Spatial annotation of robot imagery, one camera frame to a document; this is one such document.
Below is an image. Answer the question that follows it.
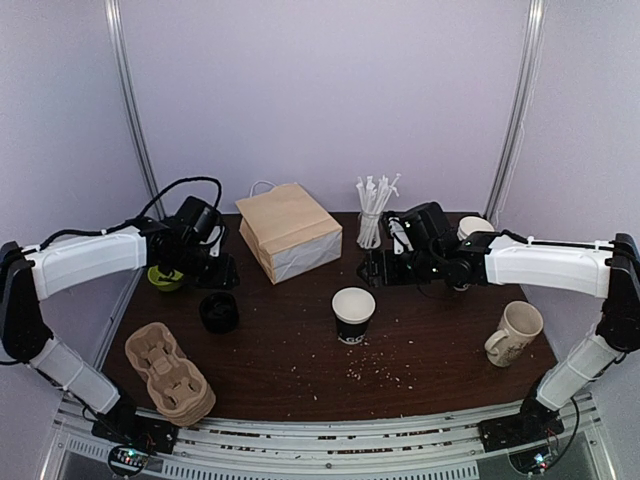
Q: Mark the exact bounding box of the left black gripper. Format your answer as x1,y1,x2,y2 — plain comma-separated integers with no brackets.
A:
165,241,239,290

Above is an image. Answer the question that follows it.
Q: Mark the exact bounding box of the black paper coffee cup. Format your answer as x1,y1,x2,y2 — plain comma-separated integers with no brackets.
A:
331,287,376,345

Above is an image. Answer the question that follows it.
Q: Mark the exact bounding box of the brown paper takeout bag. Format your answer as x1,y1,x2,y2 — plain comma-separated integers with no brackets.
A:
236,183,343,284

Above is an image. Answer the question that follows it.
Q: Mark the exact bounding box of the brown pulp cup carrier stack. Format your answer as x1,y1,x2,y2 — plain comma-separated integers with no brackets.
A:
125,322,216,427

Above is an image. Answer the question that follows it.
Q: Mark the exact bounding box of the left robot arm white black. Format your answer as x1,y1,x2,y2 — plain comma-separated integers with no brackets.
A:
1,196,239,444

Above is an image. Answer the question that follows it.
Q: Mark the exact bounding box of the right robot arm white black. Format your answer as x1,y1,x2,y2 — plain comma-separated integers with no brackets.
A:
358,202,639,442

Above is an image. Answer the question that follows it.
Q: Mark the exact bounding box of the green small bowl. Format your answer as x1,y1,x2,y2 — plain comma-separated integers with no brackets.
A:
147,266,184,293

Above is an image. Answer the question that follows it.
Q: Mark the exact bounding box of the glass jar of straws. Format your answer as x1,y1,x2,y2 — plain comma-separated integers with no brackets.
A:
356,173,401,250

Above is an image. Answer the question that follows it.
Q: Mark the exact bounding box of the stack of paper cups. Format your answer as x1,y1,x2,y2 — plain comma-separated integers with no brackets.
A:
457,216,494,241

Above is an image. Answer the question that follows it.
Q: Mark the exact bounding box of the beige ceramic mug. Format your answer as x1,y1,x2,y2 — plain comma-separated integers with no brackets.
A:
484,301,544,368

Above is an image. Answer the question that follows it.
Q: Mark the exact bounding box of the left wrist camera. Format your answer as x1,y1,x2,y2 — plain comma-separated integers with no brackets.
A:
173,196,219,244

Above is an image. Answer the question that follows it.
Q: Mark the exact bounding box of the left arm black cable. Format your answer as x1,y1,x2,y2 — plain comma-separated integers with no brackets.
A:
39,175,224,251

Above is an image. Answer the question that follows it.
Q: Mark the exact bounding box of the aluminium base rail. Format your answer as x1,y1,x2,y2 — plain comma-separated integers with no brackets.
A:
42,392,614,480

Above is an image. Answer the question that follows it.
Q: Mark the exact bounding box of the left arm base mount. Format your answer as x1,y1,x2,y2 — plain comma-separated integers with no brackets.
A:
83,404,179,479

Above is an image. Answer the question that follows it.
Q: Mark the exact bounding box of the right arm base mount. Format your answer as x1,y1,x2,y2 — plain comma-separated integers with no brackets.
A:
478,399,565,474

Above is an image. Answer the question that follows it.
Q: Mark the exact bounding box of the left aluminium frame post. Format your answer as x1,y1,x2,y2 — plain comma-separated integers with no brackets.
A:
104,0,160,199

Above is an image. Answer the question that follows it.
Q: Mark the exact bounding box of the aluminium frame post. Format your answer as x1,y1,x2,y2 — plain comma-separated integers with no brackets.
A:
104,0,160,199
484,0,546,226

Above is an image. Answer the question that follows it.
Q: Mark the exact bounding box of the right aluminium frame post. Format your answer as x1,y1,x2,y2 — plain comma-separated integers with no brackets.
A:
484,0,546,226

